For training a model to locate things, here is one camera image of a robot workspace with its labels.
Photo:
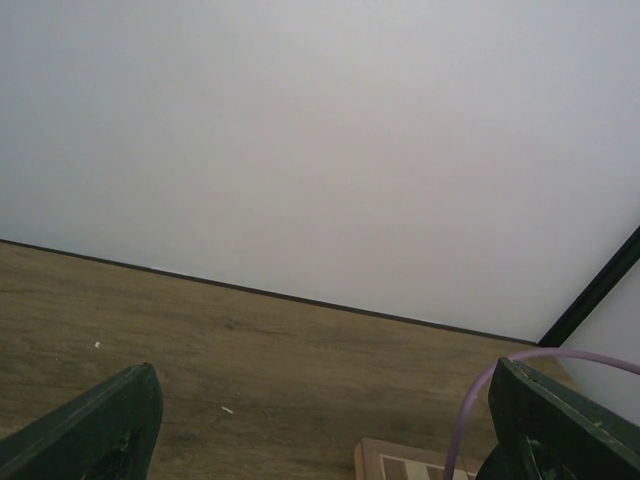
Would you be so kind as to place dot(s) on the wooden chess board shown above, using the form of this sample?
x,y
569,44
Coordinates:
x,y
381,460

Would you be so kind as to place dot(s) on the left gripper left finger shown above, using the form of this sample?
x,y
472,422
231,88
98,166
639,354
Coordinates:
x,y
108,432

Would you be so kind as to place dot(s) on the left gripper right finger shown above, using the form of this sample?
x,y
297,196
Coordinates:
x,y
548,431

